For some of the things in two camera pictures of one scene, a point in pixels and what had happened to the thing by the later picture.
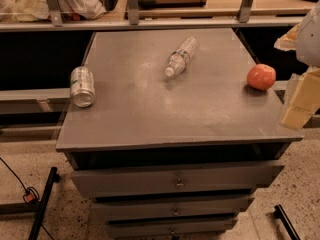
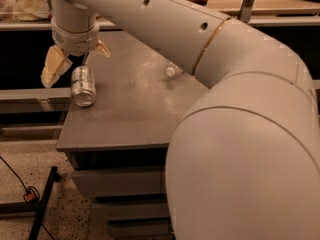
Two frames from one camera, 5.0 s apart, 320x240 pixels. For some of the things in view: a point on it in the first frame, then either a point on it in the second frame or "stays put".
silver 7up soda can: [82, 87] stays put
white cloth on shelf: [31, 5] stays put
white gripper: [309, 40] to [76, 41]
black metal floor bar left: [53, 178] stays put
